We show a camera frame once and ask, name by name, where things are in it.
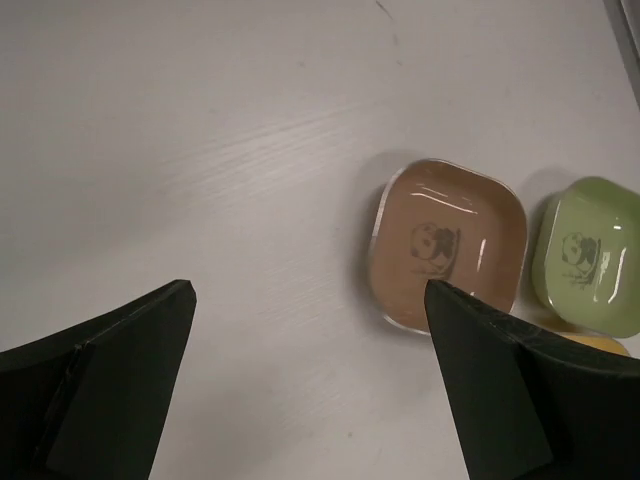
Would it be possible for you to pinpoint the yellow plate near right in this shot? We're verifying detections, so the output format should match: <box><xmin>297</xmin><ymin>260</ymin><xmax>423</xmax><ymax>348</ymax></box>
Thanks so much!
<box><xmin>560</xmin><ymin>333</ymin><xmax>630</xmax><ymax>357</ymax></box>

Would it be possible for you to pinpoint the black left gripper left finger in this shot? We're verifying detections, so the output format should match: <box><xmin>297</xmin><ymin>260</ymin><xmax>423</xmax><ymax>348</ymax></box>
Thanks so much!
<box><xmin>1</xmin><ymin>280</ymin><xmax>197</xmax><ymax>479</ymax></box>

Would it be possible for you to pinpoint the brown panda plate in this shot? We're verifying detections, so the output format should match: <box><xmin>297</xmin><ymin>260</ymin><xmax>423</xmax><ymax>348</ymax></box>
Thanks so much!
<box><xmin>367</xmin><ymin>159</ymin><xmax>528</xmax><ymax>335</ymax></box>

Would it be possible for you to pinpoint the green plate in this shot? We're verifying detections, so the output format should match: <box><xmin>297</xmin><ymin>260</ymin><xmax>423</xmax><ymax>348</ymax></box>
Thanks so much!
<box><xmin>531</xmin><ymin>177</ymin><xmax>639</xmax><ymax>338</ymax></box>

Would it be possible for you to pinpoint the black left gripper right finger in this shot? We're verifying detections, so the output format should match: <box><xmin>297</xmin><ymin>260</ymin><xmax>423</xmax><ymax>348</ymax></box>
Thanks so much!
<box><xmin>424</xmin><ymin>280</ymin><xmax>639</xmax><ymax>479</ymax></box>

